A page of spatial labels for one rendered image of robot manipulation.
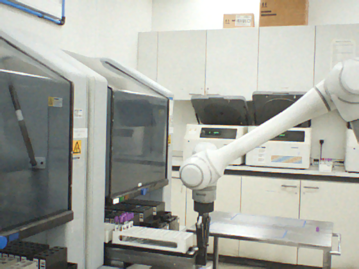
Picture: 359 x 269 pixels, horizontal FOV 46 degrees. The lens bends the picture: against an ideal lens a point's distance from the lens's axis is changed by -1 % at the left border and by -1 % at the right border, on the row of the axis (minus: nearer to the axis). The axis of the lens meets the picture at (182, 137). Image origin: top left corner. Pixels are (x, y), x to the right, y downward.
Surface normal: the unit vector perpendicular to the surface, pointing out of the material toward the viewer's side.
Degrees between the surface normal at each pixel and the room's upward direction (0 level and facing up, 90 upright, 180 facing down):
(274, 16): 90
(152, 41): 90
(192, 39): 90
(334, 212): 90
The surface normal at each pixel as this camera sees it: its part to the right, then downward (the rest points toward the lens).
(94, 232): 0.95, 0.04
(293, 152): -0.31, 0.03
